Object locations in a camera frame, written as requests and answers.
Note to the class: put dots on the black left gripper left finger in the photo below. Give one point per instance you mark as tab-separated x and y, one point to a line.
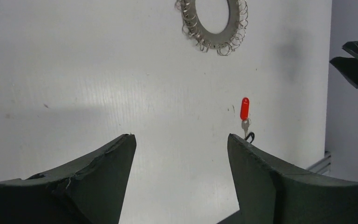
87	190

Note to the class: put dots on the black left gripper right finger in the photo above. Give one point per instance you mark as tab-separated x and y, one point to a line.
270	190

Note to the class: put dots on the black key tag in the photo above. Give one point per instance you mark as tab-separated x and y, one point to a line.
250	137

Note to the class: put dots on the red key tag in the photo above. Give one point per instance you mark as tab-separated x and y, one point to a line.
244	112

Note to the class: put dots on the aluminium frame rail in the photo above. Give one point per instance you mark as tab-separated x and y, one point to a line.
323	166

